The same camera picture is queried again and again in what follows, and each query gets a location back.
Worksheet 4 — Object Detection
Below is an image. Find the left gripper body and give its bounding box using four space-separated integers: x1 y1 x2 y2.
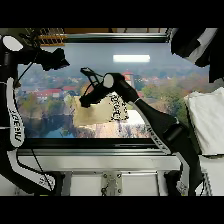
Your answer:
40 47 71 72

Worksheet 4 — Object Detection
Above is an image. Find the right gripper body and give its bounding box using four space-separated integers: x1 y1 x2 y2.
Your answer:
78 85 112 109

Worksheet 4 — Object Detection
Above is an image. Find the white T-shirt with black print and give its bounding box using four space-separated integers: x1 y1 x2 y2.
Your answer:
72 92 131 127

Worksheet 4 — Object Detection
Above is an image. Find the black garment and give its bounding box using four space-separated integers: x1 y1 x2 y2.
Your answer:
169 28 224 84

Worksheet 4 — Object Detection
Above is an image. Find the white garment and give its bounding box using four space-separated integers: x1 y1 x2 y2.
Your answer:
190 28 219 64
183 86 224 157

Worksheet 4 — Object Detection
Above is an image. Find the black cable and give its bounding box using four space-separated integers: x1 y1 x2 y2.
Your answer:
29 147 55 193

